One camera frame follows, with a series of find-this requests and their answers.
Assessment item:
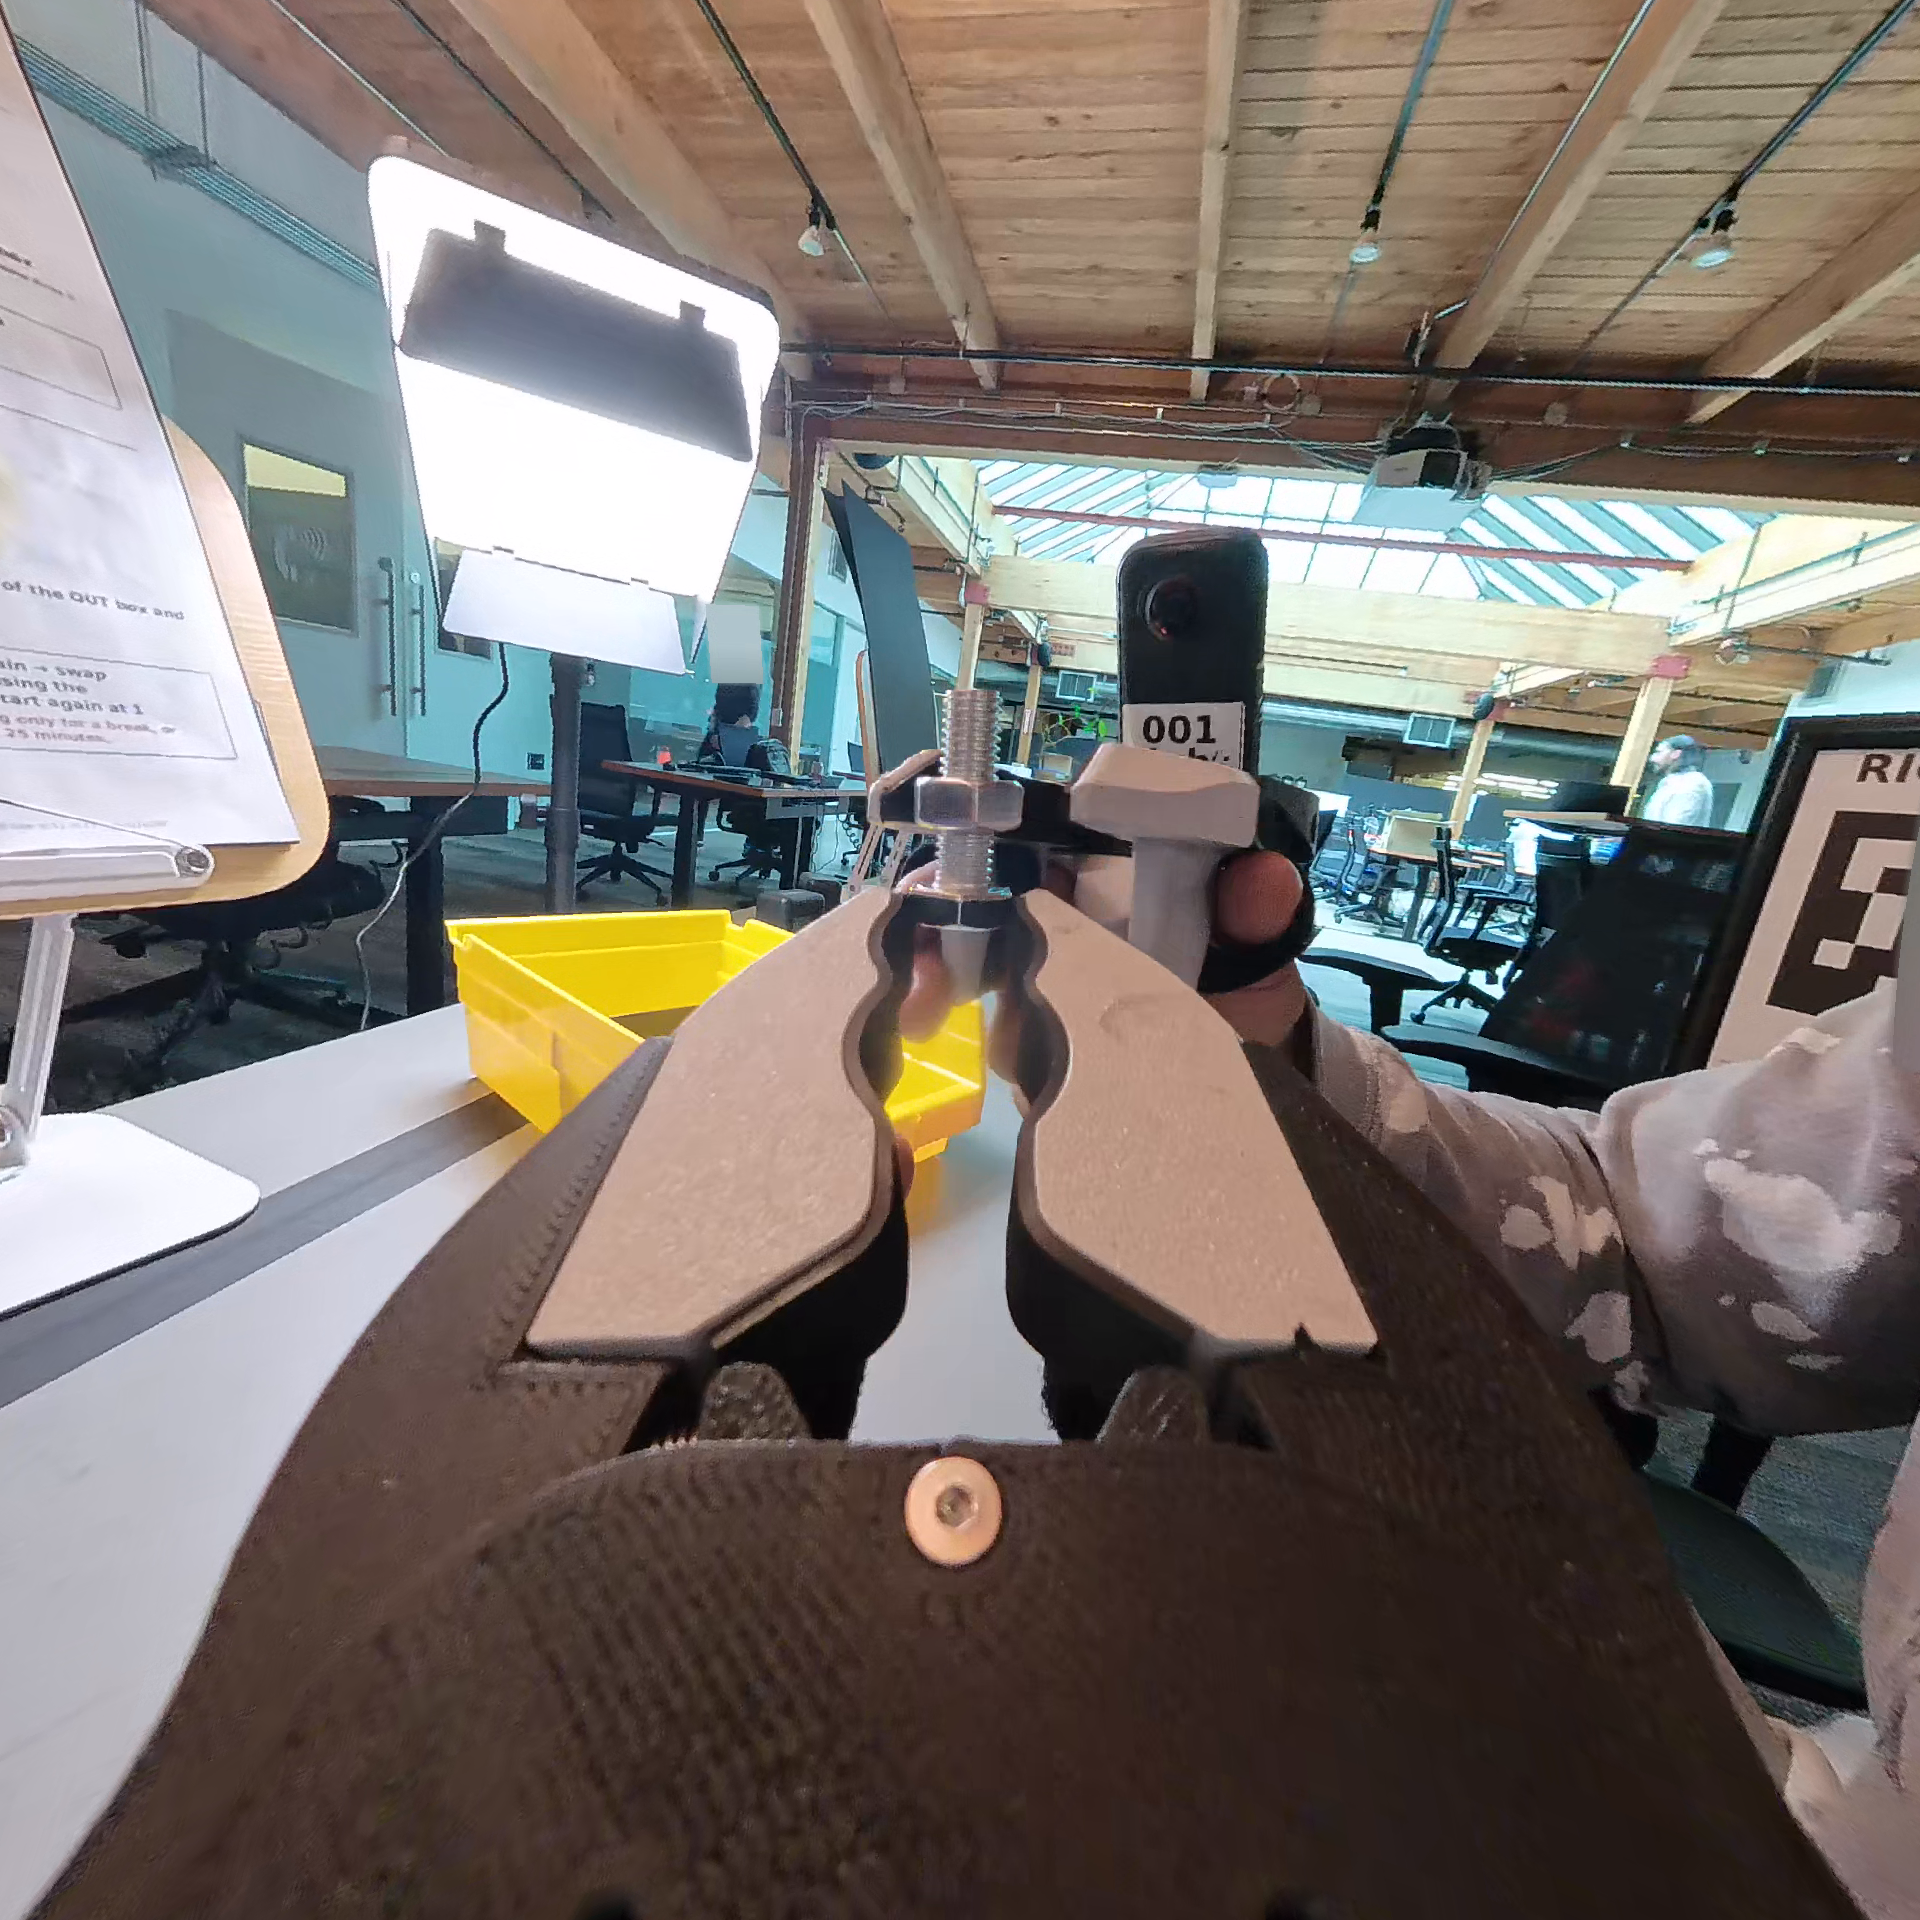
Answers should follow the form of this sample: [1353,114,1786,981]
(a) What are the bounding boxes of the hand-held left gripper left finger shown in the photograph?
[526,892,916,1435]

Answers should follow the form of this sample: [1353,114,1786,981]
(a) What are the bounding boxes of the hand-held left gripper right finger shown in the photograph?
[1002,892,1383,1441]

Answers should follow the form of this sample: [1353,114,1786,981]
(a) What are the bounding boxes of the silver hex nut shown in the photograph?
[906,775,1025,841]

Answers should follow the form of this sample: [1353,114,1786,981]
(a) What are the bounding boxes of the silver hex bolt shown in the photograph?
[898,685,1025,941]

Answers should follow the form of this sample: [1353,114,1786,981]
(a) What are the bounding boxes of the yellow plastic bin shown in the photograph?
[446,907,995,1165]

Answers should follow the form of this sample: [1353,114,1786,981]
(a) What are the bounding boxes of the person's right forearm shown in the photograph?
[1298,982,1920,1445]

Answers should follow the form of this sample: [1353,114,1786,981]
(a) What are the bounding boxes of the person's right hand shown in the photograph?
[898,850,1326,1055]

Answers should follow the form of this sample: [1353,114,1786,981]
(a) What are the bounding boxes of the black leaning board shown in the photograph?
[823,480,950,785]

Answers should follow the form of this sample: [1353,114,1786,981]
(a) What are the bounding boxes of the wooden office desk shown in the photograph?
[312,747,556,1027]
[599,758,875,911]

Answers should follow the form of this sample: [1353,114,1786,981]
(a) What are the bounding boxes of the ceiling projector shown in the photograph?
[1353,421,1498,534]

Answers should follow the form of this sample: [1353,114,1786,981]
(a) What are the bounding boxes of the studio light panel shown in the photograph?
[366,155,786,680]

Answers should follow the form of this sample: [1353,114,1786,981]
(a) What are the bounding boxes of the black framed marker sign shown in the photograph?
[1668,714,1920,1074]

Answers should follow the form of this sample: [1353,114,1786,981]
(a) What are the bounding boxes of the printed instruction sheet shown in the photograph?
[0,28,305,864]

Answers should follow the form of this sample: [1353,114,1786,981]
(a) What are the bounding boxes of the black power cable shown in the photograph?
[358,645,515,1027]

